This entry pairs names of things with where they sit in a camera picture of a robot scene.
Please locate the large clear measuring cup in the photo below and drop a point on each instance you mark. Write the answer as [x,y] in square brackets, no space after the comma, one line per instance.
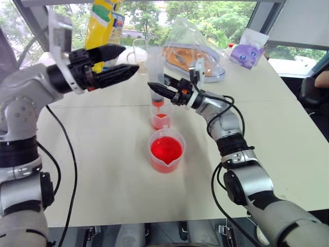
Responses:
[166,149]

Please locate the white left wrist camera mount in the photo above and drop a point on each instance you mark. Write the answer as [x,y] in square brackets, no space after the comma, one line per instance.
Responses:
[55,38]

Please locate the small clear measuring cup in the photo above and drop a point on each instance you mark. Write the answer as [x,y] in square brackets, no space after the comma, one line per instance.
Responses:
[160,119]

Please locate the purple plush toy in bag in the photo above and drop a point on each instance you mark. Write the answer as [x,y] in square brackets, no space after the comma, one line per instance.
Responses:
[248,52]

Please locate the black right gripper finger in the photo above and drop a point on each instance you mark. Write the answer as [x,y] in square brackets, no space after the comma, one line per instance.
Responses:
[163,91]
[171,81]

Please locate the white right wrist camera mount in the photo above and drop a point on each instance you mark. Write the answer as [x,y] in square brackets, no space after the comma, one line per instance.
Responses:
[199,69]

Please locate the yellow snack bag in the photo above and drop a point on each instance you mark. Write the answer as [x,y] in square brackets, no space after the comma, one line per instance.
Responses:
[102,23]

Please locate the white rounded object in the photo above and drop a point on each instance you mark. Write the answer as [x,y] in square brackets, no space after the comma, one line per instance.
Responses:
[128,55]

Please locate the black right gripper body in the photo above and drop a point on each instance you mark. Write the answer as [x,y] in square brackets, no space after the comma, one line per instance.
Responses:
[183,92]

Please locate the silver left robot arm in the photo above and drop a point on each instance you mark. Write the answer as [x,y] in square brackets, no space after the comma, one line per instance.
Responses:
[20,85]

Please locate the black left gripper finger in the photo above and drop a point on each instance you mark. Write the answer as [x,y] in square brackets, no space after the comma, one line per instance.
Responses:
[108,52]
[115,74]

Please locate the clear drinking glass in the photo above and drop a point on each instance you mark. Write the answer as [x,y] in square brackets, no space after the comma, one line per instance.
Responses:
[140,51]

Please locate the large clear plastic syringe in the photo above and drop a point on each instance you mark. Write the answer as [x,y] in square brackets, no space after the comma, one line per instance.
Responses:
[155,67]

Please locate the clear bag with orange contents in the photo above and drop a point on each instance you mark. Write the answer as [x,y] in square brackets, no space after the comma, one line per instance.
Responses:
[191,54]

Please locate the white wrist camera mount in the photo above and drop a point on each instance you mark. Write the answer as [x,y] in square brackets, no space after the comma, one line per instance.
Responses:
[55,38]
[199,69]

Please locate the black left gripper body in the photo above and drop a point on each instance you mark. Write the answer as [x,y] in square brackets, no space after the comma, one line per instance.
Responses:
[79,67]

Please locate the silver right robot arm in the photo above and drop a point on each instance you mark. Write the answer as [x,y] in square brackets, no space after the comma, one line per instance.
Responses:
[295,218]

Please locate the black chair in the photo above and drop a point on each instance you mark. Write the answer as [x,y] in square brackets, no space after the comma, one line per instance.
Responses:
[309,95]

